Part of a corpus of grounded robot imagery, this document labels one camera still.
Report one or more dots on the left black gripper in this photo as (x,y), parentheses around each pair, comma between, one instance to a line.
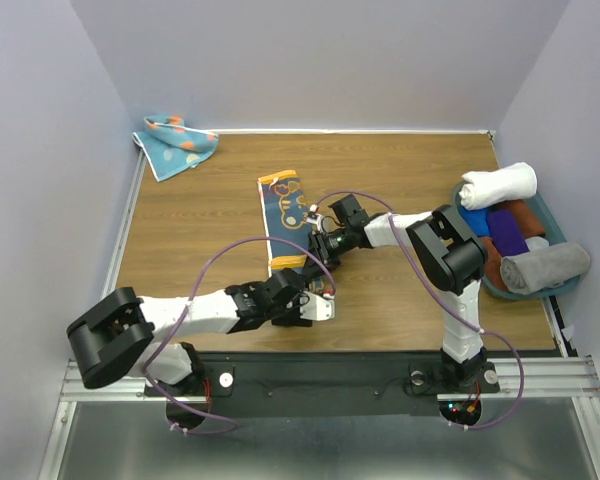
(292,317)

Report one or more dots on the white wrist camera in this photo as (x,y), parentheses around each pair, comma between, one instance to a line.
(314,307)
(314,217)

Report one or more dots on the brown rolled towel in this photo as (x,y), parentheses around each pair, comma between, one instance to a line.
(528,223)

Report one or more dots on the purple rolled towel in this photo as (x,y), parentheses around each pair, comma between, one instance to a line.
(505,233)

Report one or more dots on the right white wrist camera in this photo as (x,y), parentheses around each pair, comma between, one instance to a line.
(314,217)

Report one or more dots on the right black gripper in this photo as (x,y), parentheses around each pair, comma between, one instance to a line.
(318,248)

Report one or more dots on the black mounting base plate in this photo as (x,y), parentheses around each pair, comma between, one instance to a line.
(245,385)

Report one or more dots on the white small rolled towel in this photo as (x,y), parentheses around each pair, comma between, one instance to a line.
(536,243)

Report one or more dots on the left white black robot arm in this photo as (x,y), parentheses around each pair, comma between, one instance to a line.
(127,335)

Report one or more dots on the blue rolled towel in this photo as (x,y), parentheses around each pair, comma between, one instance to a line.
(476,220)

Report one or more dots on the blue polka dot towel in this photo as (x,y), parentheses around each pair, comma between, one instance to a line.
(171,147)

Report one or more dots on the rust red rolled towel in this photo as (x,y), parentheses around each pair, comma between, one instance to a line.
(492,266)

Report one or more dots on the grey rolled towel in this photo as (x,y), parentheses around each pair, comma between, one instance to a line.
(549,267)

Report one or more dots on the teal plastic basket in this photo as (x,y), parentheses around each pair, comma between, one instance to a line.
(554,236)

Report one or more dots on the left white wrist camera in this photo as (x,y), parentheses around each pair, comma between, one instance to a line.
(314,307)

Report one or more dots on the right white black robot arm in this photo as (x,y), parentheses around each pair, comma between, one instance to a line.
(446,255)

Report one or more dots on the aluminium extrusion frame rail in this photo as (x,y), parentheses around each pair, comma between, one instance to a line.
(544,423)

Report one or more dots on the yellow and blue cartoon towel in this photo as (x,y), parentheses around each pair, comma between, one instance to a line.
(284,211)

